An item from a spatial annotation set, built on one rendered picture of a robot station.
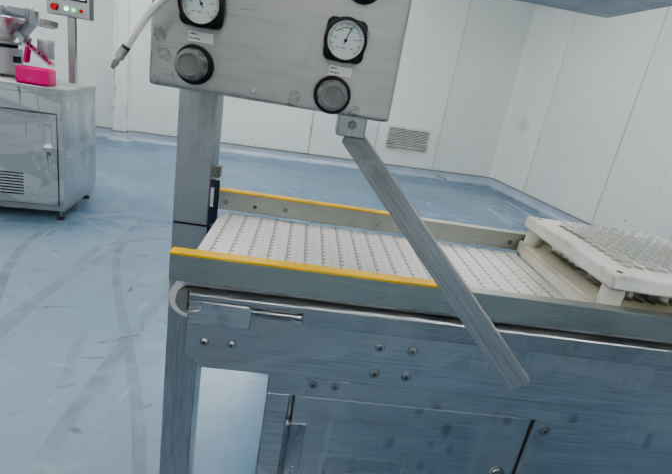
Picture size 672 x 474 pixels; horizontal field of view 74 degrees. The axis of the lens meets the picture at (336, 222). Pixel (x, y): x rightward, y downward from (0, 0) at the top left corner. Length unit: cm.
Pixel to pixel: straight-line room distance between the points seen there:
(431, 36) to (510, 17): 104
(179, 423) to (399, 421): 50
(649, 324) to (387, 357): 32
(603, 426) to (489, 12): 578
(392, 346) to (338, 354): 7
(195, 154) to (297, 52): 39
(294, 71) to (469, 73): 581
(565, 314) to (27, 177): 283
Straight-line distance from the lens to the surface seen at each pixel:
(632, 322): 66
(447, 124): 614
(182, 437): 106
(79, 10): 325
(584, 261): 69
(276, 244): 66
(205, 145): 77
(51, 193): 303
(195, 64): 41
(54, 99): 291
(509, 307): 57
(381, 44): 43
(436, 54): 601
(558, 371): 65
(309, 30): 42
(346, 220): 76
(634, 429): 84
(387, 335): 55
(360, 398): 65
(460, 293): 45
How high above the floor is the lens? 106
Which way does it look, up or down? 18 degrees down
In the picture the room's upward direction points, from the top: 10 degrees clockwise
